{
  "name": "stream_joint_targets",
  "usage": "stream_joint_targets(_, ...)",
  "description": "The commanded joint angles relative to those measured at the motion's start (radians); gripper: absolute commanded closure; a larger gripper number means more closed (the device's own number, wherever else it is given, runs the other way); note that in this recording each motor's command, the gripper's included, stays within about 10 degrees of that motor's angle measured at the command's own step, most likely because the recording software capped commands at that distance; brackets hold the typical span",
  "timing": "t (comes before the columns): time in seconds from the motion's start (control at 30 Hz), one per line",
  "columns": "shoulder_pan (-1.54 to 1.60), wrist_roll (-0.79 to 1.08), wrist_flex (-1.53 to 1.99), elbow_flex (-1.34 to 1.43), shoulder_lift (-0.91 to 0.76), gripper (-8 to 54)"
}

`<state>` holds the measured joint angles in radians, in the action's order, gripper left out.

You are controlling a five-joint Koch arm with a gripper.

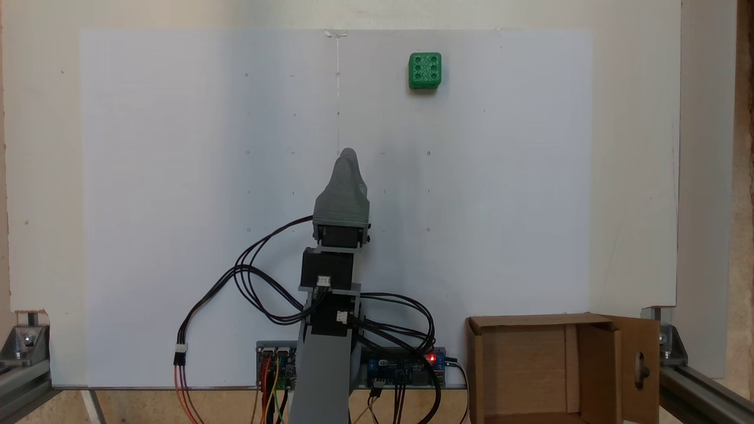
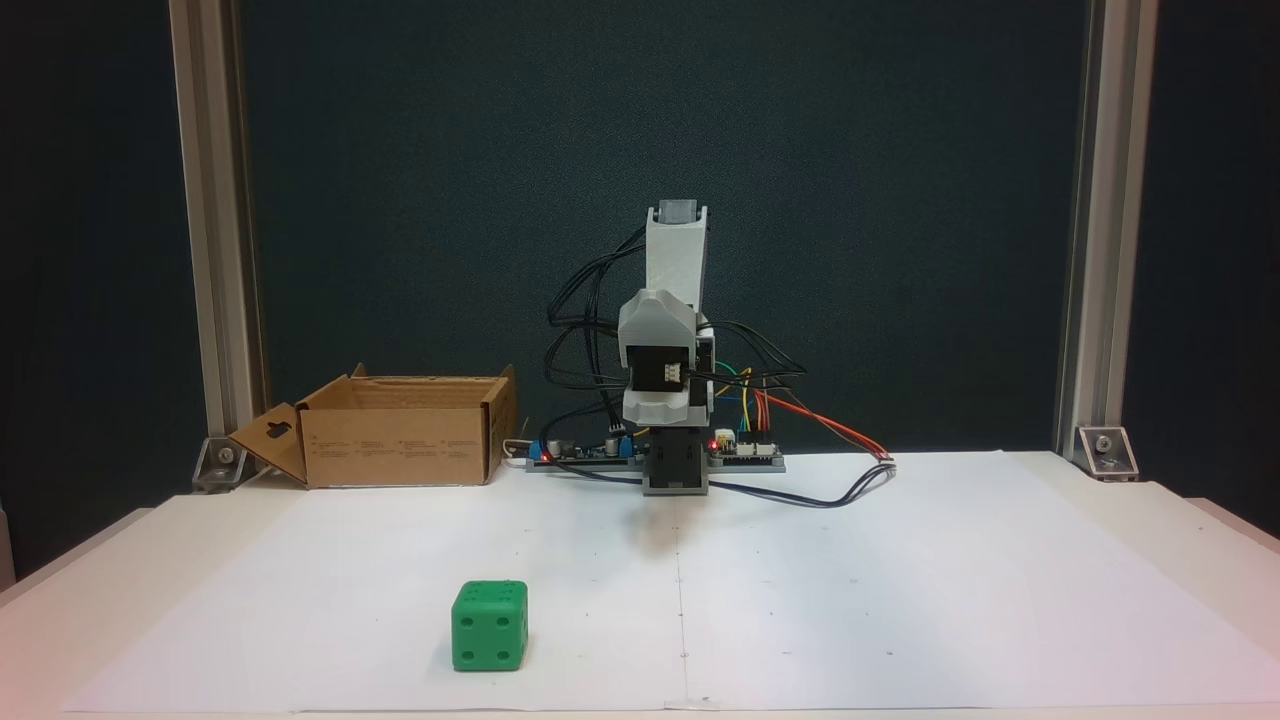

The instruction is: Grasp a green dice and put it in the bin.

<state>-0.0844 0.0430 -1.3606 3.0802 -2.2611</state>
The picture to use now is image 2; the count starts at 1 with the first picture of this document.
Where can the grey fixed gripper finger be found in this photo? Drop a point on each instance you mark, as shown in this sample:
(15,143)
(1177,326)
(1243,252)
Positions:
(660,414)

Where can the green dice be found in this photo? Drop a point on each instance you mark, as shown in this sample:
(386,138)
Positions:
(488,630)

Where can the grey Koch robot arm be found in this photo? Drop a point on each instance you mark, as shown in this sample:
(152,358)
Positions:
(675,260)

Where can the blue circuit board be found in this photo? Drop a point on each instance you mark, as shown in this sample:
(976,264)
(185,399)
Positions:
(590,450)

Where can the circuit board with white connectors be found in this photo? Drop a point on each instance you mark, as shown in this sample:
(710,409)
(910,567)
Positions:
(750,450)

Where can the brown cardboard box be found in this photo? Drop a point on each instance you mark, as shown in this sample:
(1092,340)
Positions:
(395,445)

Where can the white paper sheet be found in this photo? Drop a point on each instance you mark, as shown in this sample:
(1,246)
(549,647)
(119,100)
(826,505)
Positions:
(900,600)

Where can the grey board mount plate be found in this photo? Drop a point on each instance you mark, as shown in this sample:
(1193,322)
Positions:
(760,465)

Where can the metal corner bracket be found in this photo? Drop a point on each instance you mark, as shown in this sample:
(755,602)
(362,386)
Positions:
(222,462)
(1105,450)

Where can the aluminium frame post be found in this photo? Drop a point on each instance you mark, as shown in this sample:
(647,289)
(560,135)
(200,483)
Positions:
(1105,200)
(215,200)

